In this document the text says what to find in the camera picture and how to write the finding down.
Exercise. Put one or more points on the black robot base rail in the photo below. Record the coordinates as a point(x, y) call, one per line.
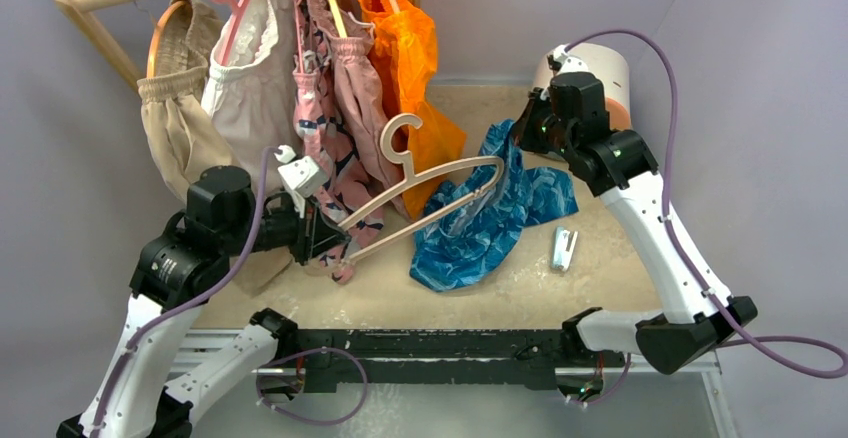
point(537, 359)

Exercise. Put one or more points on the round pastel drawer box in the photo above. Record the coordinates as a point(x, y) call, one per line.
point(611, 69)

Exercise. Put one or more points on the white shorts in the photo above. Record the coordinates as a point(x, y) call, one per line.
point(250, 95)

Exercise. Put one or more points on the light blue stapler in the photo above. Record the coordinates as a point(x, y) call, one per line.
point(564, 244)

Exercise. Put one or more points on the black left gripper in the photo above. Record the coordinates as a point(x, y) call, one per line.
point(315, 232)

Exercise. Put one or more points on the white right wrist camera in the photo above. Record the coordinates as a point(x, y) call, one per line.
point(559, 61)

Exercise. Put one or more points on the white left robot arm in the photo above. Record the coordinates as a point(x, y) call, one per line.
point(226, 218)

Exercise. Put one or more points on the pink navy patterned shorts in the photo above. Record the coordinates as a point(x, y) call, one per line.
point(319, 122)

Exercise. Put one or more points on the beige shorts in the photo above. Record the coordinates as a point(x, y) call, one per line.
point(182, 139)

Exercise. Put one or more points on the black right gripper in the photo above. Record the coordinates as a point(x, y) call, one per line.
point(542, 100)

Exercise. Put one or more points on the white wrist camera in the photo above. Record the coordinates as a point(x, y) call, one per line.
point(301, 176)
point(559, 61)

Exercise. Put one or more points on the blue leaf-print shorts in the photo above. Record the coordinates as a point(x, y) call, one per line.
point(466, 245)

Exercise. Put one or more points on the orange shorts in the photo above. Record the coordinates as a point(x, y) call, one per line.
point(405, 56)

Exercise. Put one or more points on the thin pink hanger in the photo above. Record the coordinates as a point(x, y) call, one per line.
point(300, 61)

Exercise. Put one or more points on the dusty pink shorts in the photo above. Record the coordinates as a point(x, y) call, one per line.
point(358, 89)

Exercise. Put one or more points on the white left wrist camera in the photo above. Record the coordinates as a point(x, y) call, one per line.
point(301, 176)

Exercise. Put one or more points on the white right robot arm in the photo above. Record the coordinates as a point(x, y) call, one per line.
point(698, 312)

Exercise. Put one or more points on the orange hanger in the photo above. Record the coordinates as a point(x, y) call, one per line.
point(158, 33)

